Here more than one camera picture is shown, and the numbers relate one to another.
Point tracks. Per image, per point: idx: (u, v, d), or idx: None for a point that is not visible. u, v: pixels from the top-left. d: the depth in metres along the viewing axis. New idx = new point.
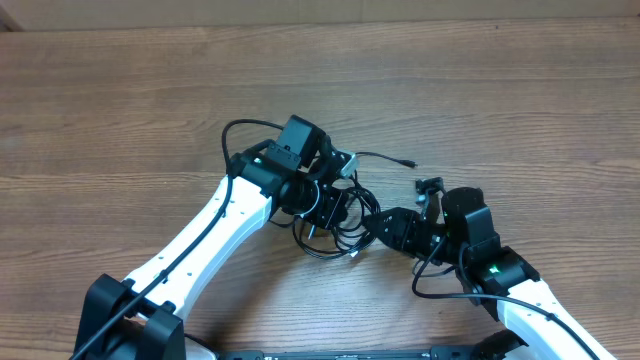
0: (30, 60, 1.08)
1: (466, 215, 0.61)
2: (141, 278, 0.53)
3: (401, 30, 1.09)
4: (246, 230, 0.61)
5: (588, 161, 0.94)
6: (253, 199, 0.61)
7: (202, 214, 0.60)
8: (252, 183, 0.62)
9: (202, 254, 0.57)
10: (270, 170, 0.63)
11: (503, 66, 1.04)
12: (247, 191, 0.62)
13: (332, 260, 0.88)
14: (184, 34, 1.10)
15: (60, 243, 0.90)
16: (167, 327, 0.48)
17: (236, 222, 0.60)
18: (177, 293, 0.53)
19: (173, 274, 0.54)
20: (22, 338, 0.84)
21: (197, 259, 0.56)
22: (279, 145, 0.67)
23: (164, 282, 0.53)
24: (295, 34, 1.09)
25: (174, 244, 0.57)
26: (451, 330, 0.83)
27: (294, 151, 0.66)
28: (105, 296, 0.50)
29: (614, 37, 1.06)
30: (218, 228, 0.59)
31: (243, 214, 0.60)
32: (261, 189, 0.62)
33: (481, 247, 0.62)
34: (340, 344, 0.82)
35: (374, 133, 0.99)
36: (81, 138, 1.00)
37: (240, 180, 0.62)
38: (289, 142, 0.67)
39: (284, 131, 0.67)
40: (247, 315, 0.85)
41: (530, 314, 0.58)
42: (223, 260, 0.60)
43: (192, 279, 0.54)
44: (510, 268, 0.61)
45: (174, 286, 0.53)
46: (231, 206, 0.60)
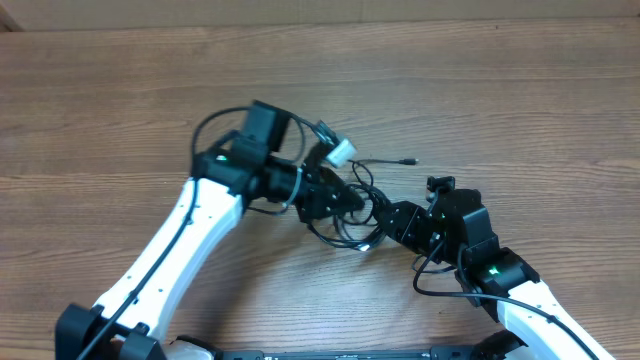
0: (30, 60, 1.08)
1: (463, 216, 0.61)
2: (110, 303, 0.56)
3: (401, 31, 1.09)
4: (216, 232, 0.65)
5: (588, 161, 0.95)
6: (219, 201, 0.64)
7: (169, 225, 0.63)
8: (217, 182, 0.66)
9: (173, 266, 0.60)
10: (234, 167, 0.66)
11: (503, 66, 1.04)
12: (212, 193, 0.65)
13: (333, 260, 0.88)
14: (184, 33, 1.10)
15: (60, 243, 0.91)
16: (142, 348, 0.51)
17: (204, 226, 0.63)
18: (151, 309, 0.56)
19: (144, 291, 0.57)
20: (22, 338, 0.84)
21: (167, 272, 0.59)
22: (244, 135, 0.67)
23: (134, 303, 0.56)
24: (295, 34, 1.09)
25: (143, 261, 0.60)
26: (451, 330, 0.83)
27: (259, 141, 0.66)
28: (76, 326, 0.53)
29: (614, 37, 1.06)
30: (186, 236, 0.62)
31: (210, 218, 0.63)
32: (227, 188, 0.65)
33: (479, 248, 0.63)
34: (340, 344, 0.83)
35: (374, 133, 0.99)
36: (80, 137, 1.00)
37: (205, 181, 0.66)
38: (254, 132, 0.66)
39: (247, 121, 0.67)
40: (247, 315, 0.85)
41: (531, 316, 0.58)
42: (196, 265, 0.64)
43: (164, 294, 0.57)
44: (510, 268, 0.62)
45: (145, 304, 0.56)
46: (197, 212, 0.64)
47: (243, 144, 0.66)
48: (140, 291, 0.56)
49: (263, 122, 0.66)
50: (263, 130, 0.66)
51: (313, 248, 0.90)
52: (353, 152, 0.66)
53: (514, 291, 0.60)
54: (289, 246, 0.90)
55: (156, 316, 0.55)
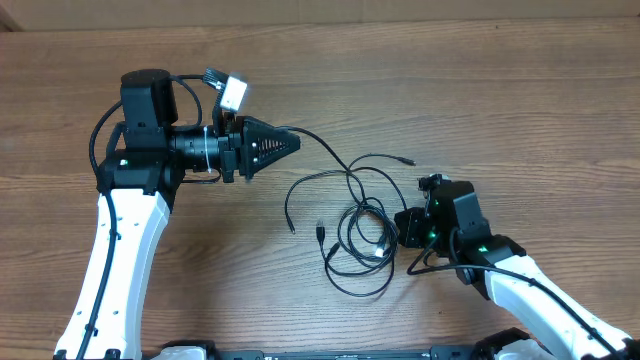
0: (30, 61, 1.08)
1: (453, 199, 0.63)
2: (70, 343, 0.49)
3: (402, 31, 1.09)
4: (150, 234, 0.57)
5: (588, 161, 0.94)
6: (139, 206, 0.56)
7: (97, 248, 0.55)
8: (129, 188, 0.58)
9: (119, 285, 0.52)
10: (142, 166, 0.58)
11: (503, 66, 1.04)
12: (129, 199, 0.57)
13: (333, 260, 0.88)
14: (184, 34, 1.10)
15: (59, 243, 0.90)
16: None
17: (134, 236, 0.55)
18: (114, 337, 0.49)
19: (99, 321, 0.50)
20: (22, 338, 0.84)
21: (116, 292, 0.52)
22: (132, 127, 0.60)
23: (95, 334, 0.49)
24: (295, 34, 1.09)
25: (84, 292, 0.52)
26: (452, 331, 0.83)
27: (150, 125, 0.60)
28: None
29: (614, 37, 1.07)
30: (120, 253, 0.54)
31: (137, 225, 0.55)
32: (142, 190, 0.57)
33: (469, 231, 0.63)
34: (340, 344, 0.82)
35: (374, 133, 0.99)
36: (81, 138, 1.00)
37: (117, 191, 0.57)
38: (139, 118, 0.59)
39: (125, 109, 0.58)
40: (247, 315, 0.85)
41: (515, 282, 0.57)
42: (144, 274, 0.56)
43: (122, 316, 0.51)
44: (500, 250, 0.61)
45: (106, 332, 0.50)
46: (120, 224, 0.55)
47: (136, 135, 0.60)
48: (95, 322, 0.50)
49: (142, 106, 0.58)
50: (148, 113, 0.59)
51: (313, 247, 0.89)
52: (243, 89, 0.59)
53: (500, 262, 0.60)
54: (288, 247, 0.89)
55: (123, 342, 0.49)
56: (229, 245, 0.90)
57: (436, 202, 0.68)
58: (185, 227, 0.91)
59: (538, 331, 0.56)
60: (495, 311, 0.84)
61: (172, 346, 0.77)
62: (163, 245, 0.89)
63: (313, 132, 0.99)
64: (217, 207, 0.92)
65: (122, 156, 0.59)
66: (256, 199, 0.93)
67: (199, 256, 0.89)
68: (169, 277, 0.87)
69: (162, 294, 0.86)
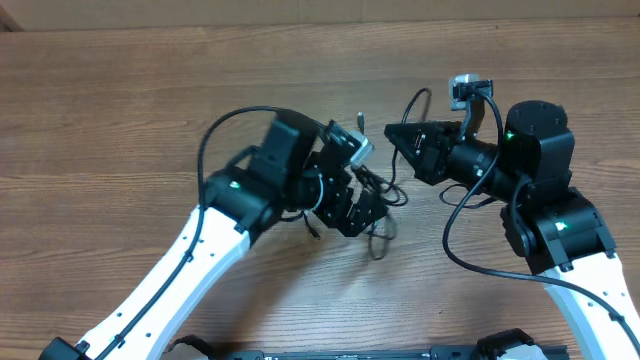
0: (30, 60, 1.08)
1: (541, 141, 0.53)
2: (96, 341, 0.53)
3: (402, 30, 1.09)
4: (220, 268, 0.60)
5: (588, 162, 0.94)
6: (224, 239, 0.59)
7: (169, 257, 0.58)
8: (225, 214, 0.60)
9: (164, 308, 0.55)
10: (251, 194, 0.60)
11: (503, 66, 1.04)
12: (220, 227, 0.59)
13: (333, 259, 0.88)
14: (184, 33, 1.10)
15: (59, 243, 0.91)
16: None
17: (204, 265, 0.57)
18: (134, 357, 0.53)
19: (131, 334, 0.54)
20: (22, 338, 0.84)
21: (159, 314, 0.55)
22: (262, 156, 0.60)
23: (120, 346, 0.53)
24: (295, 34, 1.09)
25: (135, 296, 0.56)
26: (452, 331, 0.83)
27: (278, 164, 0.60)
28: None
29: (614, 37, 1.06)
30: (183, 276, 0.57)
31: (213, 256, 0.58)
32: (235, 222, 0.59)
33: (544, 185, 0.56)
34: (340, 344, 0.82)
35: (374, 133, 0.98)
36: (81, 137, 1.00)
37: (214, 211, 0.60)
38: (273, 153, 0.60)
39: (268, 137, 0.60)
40: (247, 315, 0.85)
41: (591, 305, 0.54)
42: (194, 302, 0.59)
43: (151, 340, 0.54)
44: (577, 218, 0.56)
45: (130, 350, 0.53)
46: (199, 248, 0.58)
47: (261, 165, 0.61)
48: (126, 335, 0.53)
49: (284, 145, 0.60)
50: (283, 153, 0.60)
51: (313, 246, 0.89)
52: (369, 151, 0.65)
53: (577, 259, 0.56)
54: (288, 246, 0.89)
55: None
56: None
57: (511, 134, 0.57)
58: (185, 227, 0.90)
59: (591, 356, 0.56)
60: (494, 311, 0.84)
61: (179, 343, 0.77)
62: (163, 245, 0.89)
63: None
64: None
65: (237, 176, 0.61)
66: None
67: None
68: None
69: None
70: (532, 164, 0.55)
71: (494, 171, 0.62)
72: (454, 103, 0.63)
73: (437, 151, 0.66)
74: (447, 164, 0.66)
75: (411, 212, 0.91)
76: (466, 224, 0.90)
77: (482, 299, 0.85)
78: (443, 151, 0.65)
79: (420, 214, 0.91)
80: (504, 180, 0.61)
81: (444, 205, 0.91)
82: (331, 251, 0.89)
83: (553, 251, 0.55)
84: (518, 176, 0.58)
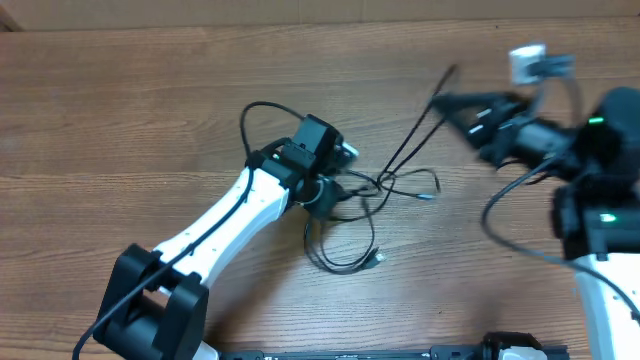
0: (30, 61, 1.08)
1: (628, 139, 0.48)
2: (169, 250, 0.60)
3: (402, 31, 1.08)
4: (265, 216, 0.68)
5: None
6: (271, 190, 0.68)
7: (226, 199, 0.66)
8: (269, 175, 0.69)
9: (225, 234, 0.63)
10: (287, 167, 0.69)
11: (503, 66, 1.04)
12: (268, 181, 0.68)
13: (333, 260, 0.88)
14: (184, 34, 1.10)
15: (59, 243, 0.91)
16: (194, 295, 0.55)
17: (255, 208, 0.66)
18: (204, 264, 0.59)
19: (199, 249, 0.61)
20: (22, 338, 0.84)
21: (221, 238, 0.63)
22: (293, 145, 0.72)
23: (190, 255, 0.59)
24: (295, 34, 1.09)
25: (198, 223, 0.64)
26: (452, 330, 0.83)
27: (308, 149, 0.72)
28: (134, 264, 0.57)
29: (614, 37, 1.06)
30: (240, 213, 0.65)
31: (263, 202, 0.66)
32: (278, 180, 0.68)
33: (607, 179, 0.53)
34: (340, 344, 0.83)
35: (374, 133, 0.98)
36: (81, 137, 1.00)
37: (261, 173, 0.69)
38: (304, 141, 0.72)
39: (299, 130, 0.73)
40: (246, 315, 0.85)
41: (615, 299, 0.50)
42: (244, 240, 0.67)
43: (216, 255, 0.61)
44: (630, 214, 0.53)
45: (199, 258, 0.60)
46: (252, 195, 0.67)
47: (293, 149, 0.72)
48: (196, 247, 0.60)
49: (313, 134, 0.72)
50: (312, 141, 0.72)
51: (313, 247, 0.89)
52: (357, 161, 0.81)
53: (615, 253, 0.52)
54: (288, 247, 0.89)
55: (206, 273, 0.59)
56: None
57: (596, 120, 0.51)
58: (185, 227, 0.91)
59: (599, 353, 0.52)
60: (494, 311, 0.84)
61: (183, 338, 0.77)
62: None
63: None
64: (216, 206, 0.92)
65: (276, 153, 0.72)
66: None
67: None
68: None
69: None
70: (607, 158, 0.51)
71: (565, 154, 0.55)
72: (521, 79, 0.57)
73: (508, 135, 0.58)
74: (518, 148, 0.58)
75: (411, 213, 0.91)
76: (466, 224, 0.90)
77: (482, 299, 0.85)
78: (514, 135, 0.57)
79: (419, 214, 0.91)
80: (572, 165, 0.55)
81: (444, 205, 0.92)
82: (331, 252, 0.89)
83: (593, 239, 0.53)
84: (586, 162, 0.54)
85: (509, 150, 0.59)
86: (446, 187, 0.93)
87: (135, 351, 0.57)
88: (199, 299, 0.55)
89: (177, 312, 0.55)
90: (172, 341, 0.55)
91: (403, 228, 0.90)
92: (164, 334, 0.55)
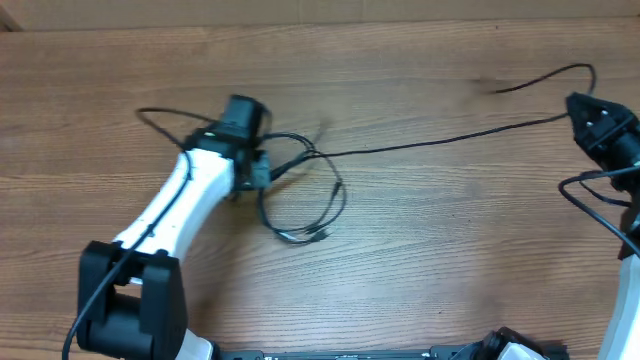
0: (30, 61, 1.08)
1: None
2: (128, 239, 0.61)
3: (402, 31, 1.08)
4: (213, 189, 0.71)
5: (587, 162, 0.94)
6: (214, 164, 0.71)
7: (171, 184, 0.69)
8: (208, 151, 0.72)
9: (179, 211, 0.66)
10: (222, 141, 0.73)
11: (503, 66, 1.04)
12: (208, 157, 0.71)
13: (333, 260, 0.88)
14: (184, 34, 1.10)
15: (59, 243, 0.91)
16: (163, 269, 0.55)
17: (203, 182, 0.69)
18: (166, 240, 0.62)
19: (157, 230, 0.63)
20: (22, 338, 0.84)
21: (177, 214, 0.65)
22: (225, 124, 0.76)
23: (151, 237, 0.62)
24: (295, 34, 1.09)
25: (150, 209, 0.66)
26: (452, 330, 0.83)
27: (239, 125, 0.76)
28: (98, 260, 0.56)
29: (613, 37, 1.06)
30: (189, 191, 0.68)
31: (209, 176, 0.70)
32: (219, 154, 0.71)
33: None
34: (340, 344, 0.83)
35: (374, 133, 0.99)
36: (81, 137, 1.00)
37: (199, 152, 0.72)
38: (234, 119, 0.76)
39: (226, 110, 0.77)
40: (246, 315, 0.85)
41: None
42: (199, 216, 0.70)
43: (176, 230, 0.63)
44: None
45: (160, 237, 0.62)
46: (196, 172, 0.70)
47: (226, 128, 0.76)
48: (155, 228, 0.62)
49: (242, 111, 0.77)
50: (242, 117, 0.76)
51: (313, 246, 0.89)
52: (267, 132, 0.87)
53: None
54: (288, 246, 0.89)
55: (171, 246, 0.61)
56: (229, 245, 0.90)
57: None
58: None
59: (614, 331, 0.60)
60: (495, 311, 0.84)
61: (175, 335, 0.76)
62: None
63: (312, 132, 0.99)
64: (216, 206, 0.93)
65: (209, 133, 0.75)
66: (257, 199, 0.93)
67: (199, 256, 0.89)
68: None
69: None
70: None
71: None
72: None
73: (613, 125, 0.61)
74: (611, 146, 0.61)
75: (411, 213, 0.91)
76: (465, 225, 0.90)
77: (482, 299, 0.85)
78: (616, 128, 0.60)
79: (419, 214, 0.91)
80: None
81: (444, 205, 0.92)
82: (331, 251, 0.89)
83: None
84: None
85: (607, 140, 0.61)
86: (446, 187, 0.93)
87: (123, 343, 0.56)
88: (169, 271, 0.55)
89: (152, 291, 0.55)
90: (158, 319, 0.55)
91: (403, 228, 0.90)
92: (148, 316, 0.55)
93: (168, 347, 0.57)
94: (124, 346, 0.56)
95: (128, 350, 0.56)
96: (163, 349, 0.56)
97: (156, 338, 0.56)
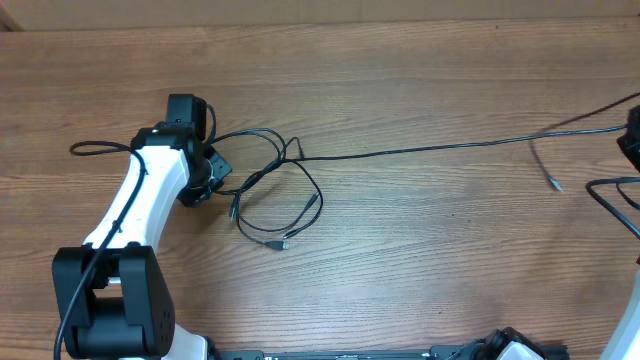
0: (30, 60, 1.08)
1: None
2: (97, 239, 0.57)
3: (402, 31, 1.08)
4: (171, 180, 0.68)
5: (588, 161, 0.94)
6: (167, 156, 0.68)
7: (128, 181, 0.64)
8: (157, 146, 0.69)
9: (141, 204, 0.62)
10: (169, 135, 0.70)
11: (503, 66, 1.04)
12: (158, 150, 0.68)
13: (333, 260, 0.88)
14: (184, 33, 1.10)
15: (59, 243, 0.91)
16: (138, 261, 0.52)
17: (160, 173, 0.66)
18: (136, 233, 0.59)
19: (124, 225, 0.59)
20: (22, 338, 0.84)
21: (140, 207, 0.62)
22: (170, 121, 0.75)
23: (120, 232, 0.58)
24: (295, 34, 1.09)
25: (112, 208, 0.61)
26: (452, 331, 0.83)
27: (184, 120, 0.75)
28: (68, 266, 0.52)
29: (614, 37, 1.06)
30: (148, 183, 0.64)
31: (164, 167, 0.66)
32: (168, 146, 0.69)
33: None
34: (340, 344, 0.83)
35: (374, 133, 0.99)
36: (81, 137, 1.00)
37: (147, 148, 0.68)
38: (178, 115, 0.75)
39: (168, 109, 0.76)
40: (246, 315, 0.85)
41: None
42: (162, 208, 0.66)
43: (143, 223, 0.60)
44: None
45: (128, 231, 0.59)
46: (150, 166, 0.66)
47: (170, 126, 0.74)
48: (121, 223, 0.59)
49: (184, 105, 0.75)
50: (185, 111, 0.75)
51: (313, 247, 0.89)
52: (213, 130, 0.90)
53: None
54: (288, 246, 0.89)
55: (143, 237, 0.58)
56: (228, 245, 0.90)
57: None
58: (184, 227, 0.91)
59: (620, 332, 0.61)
60: (494, 311, 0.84)
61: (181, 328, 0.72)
62: (162, 245, 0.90)
63: (313, 132, 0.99)
64: (216, 206, 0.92)
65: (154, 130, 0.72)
66: (254, 199, 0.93)
67: (198, 256, 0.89)
68: (169, 277, 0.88)
69: None
70: None
71: None
72: None
73: None
74: None
75: (411, 213, 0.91)
76: (465, 225, 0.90)
77: (481, 299, 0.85)
78: None
79: (419, 214, 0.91)
80: None
81: (444, 205, 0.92)
82: (331, 251, 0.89)
83: None
84: None
85: None
86: (446, 187, 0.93)
87: (115, 344, 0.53)
88: (145, 260, 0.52)
89: (133, 284, 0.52)
90: (146, 310, 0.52)
91: (402, 227, 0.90)
92: (135, 310, 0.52)
93: (160, 337, 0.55)
94: (116, 347, 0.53)
95: (121, 349, 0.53)
96: (157, 339, 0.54)
97: (148, 330, 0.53)
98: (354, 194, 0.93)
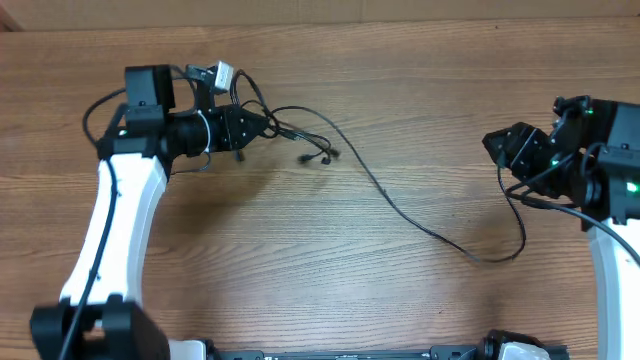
0: (30, 60, 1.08)
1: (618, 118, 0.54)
2: (74, 291, 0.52)
3: (402, 31, 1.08)
4: (148, 194, 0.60)
5: None
6: (138, 170, 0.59)
7: (100, 208, 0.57)
8: (126, 153, 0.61)
9: (117, 235, 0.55)
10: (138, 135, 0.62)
11: (503, 66, 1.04)
12: (128, 162, 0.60)
13: (333, 260, 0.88)
14: (184, 34, 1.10)
15: (59, 243, 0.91)
16: (122, 319, 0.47)
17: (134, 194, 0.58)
18: (117, 277, 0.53)
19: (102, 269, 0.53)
20: (22, 338, 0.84)
21: (117, 242, 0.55)
22: (133, 105, 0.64)
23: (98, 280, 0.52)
24: (295, 34, 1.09)
25: (86, 246, 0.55)
26: (451, 331, 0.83)
27: (150, 103, 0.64)
28: (47, 328, 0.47)
29: (614, 37, 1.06)
30: (122, 208, 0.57)
31: (137, 185, 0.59)
32: (139, 154, 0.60)
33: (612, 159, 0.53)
34: (340, 344, 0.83)
35: (374, 133, 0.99)
36: (81, 137, 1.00)
37: (116, 157, 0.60)
38: (140, 97, 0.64)
39: (127, 89, 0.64)
40: (246, 315, 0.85)
41: (629, 262, 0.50)
42: (144, 229, 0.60)
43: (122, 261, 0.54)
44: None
45: (108, 276, 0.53)
46: (122, 185, 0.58)
47: (136, 112, 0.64)
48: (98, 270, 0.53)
49: (144, 86, 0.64)
50: (149, 93, 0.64)
51: (313, 246, 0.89)
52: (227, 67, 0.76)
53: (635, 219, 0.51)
54: (288, 246, 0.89)
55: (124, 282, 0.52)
56: (229, 245, 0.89)
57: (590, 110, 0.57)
58: (185, 227, 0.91)
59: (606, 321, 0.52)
60: (495, 311, 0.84)
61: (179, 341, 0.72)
62: (162, 245, 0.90)
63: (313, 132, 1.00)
64: (216, 206, 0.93)
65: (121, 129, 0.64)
66: (254, 199, 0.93)
67: (198, 256, 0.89)
68: (170, 277, 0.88)
69: (163, 294, 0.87)
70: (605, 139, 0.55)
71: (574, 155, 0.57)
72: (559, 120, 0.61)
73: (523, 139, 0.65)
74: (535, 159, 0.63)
75: (411, 213, 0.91)
76: (465, 224, 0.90)
77: (482, 299, 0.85)
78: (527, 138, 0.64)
79: (419, 214, 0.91)
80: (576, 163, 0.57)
81: (443, 205, 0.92)
82: (331, 251, 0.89)
83: (614, 203, 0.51)
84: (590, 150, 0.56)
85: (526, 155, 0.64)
86: (446, 187, 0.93)
87: None
88: (129, 317, 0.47)
89: (119, 344, 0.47)
90: None
91: (402, 227, 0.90)
92: None
93: None
94: None
95: None
96: None
97: None
98: (355, 193, 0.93)
